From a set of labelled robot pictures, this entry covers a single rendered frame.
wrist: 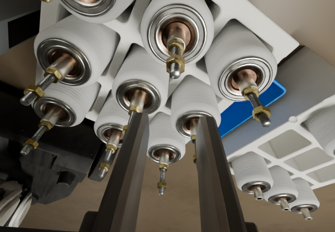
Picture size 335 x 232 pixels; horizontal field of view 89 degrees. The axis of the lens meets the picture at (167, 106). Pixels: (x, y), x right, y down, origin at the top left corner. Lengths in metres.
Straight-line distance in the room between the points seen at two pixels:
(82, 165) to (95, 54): 0.45
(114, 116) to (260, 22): 0.30
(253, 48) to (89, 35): 0.23
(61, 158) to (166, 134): 0.39
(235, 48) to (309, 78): 0.30
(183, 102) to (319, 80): 0.32
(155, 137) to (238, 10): 0.28
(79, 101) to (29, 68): 0.39
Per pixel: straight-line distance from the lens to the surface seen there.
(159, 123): 0.41
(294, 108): 0.50
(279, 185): 0.64
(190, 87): 0.34
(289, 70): 0.58
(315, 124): 0.51
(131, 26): 0.31
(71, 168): 0.66
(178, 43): 0.19
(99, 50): 0.29
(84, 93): 0.37
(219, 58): 0.27
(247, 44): 0.27
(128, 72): 0.27
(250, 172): 0.55
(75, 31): 0.28
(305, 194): 0.75
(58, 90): 0.35
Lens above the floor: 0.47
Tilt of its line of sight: 49 degrees down
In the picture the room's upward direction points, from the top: 175 degrees counter-clockwise
